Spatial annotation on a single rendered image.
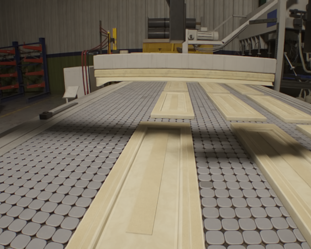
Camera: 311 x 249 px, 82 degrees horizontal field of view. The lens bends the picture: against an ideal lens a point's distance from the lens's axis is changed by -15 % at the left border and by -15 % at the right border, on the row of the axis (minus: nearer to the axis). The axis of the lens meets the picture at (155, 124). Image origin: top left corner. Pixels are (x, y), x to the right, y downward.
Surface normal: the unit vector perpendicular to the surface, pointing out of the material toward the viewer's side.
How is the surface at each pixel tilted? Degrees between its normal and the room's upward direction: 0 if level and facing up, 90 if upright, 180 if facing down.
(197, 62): 90
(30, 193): 0
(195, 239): 0
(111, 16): 90
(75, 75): 90
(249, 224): 0
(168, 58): 90
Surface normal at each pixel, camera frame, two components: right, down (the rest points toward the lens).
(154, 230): 0.19, -0.93
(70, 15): -0.11, 0.30
